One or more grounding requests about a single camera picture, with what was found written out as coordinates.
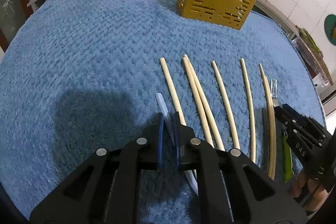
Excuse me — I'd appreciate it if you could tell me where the wooden crate with greens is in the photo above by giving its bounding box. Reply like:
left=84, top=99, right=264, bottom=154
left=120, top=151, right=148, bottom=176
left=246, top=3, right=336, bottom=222
left=295, top=26, right=333, bottom=85

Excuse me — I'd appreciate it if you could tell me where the wooden chopstick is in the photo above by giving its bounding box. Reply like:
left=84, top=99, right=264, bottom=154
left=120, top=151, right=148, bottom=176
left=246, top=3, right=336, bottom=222
left=265, top=77, right=276, bottom=180
left=211, top=60, right=240, bottom=149
left=159, top=57, right=186, bottom=126
left=183, top=56, right=214, bottom=147
left=240, top=58, right=256, bottom=163
left=259, top=64, right=277, bottom=180
left=184, top=55, right=225, bottom=151

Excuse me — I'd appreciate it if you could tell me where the blue fluffy towel mat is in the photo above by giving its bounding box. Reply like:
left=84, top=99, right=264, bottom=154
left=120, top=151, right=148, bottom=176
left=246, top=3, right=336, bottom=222
left=1, top=0, right=325, bottom=217

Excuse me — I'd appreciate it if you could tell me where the metal fork green handle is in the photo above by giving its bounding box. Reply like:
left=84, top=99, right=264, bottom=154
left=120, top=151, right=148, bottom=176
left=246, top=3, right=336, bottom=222
left=270, top=79, right=294, bottom=183

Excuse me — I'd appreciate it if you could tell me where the right hand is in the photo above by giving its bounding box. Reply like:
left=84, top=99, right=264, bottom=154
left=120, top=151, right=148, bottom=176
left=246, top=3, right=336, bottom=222
left=289, top=169, right=329, bottom=212

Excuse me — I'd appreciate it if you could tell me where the dark glass door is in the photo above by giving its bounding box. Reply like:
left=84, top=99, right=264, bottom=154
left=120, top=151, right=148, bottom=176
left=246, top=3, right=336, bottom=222
left=1, top=0, right=33, bottom=52

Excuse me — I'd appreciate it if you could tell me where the green round wall board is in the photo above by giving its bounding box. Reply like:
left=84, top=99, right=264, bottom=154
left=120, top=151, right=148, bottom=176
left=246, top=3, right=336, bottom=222
left=323, top=14, right=336, bottom=46

